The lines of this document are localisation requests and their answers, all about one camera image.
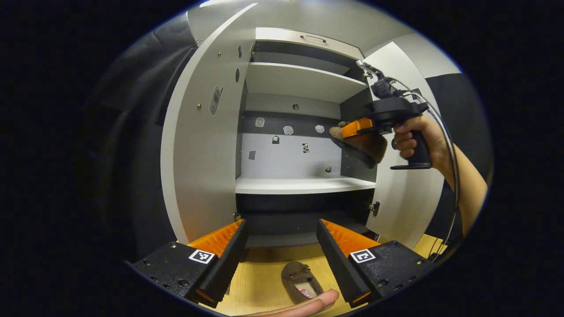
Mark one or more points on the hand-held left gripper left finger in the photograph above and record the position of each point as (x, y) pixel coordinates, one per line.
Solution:
(224, 266)

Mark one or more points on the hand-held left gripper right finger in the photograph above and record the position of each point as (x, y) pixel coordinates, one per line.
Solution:
(337, 264)

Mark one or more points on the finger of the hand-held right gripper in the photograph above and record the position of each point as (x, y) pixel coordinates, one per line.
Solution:
(357, 127)

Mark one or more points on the brown fuzzy shoe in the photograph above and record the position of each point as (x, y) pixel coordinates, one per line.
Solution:
(370, 147)
(293, 273)

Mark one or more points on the white cabinet drawer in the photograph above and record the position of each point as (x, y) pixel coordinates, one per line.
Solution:
(282, 37)

